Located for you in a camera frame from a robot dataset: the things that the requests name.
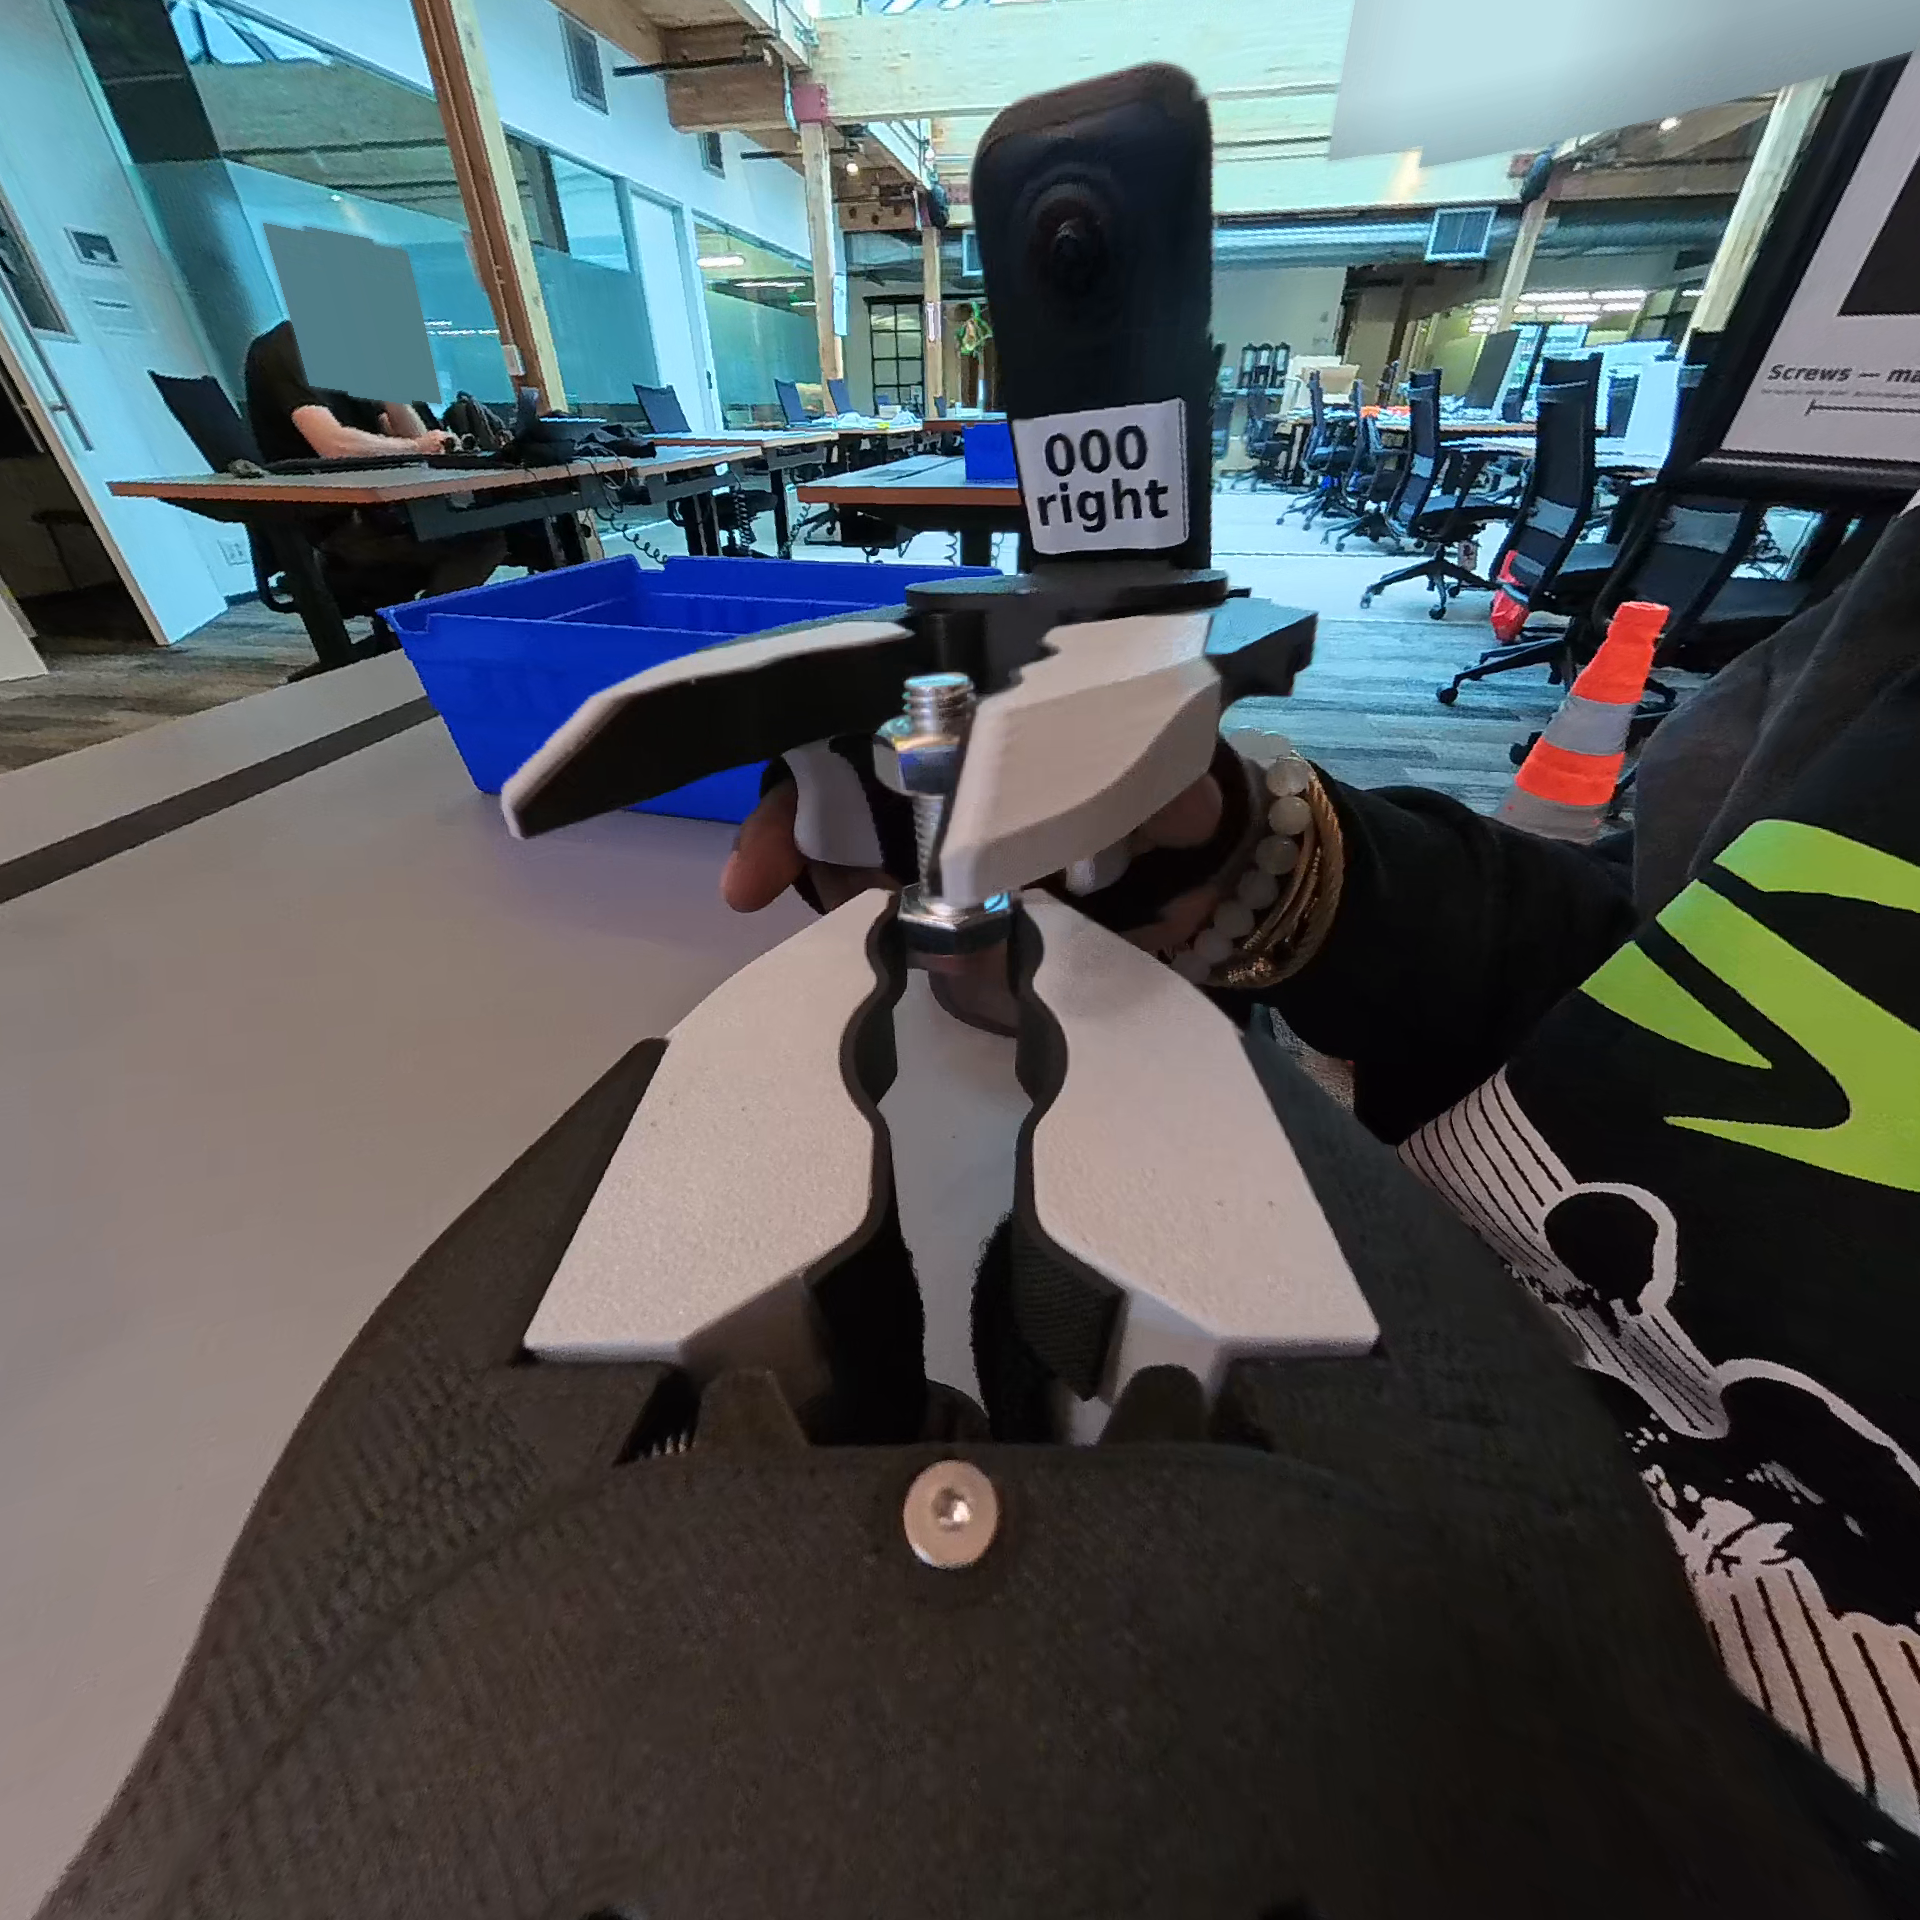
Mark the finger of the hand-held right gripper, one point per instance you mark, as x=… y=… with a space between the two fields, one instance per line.
x=719 y=706
x=1083 y=751

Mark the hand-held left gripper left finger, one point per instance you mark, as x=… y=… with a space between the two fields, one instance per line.
x=737 y=1169

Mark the wooden office desk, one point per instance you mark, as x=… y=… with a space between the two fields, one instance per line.
x=901 y=476
x=389 y=481

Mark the blue plastic bin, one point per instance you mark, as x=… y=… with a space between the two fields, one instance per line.
x=539 y=677
x=989 y=456

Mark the white desk sign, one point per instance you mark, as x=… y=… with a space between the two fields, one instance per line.
x=1828 y=360

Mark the orange traffic cone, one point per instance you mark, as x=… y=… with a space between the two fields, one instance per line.
x=1591 y=735

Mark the wooden pillar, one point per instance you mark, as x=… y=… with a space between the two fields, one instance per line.
x=498 y=209

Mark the black printed shirt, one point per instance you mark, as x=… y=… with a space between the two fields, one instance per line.
x=1741 y=1199

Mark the person's right forearm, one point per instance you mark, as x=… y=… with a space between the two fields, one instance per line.
x=1499 y=932

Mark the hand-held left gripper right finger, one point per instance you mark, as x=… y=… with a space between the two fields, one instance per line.
x=1171 y=1169

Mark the silver hex bolt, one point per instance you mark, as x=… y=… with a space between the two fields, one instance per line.
x=930 y=805

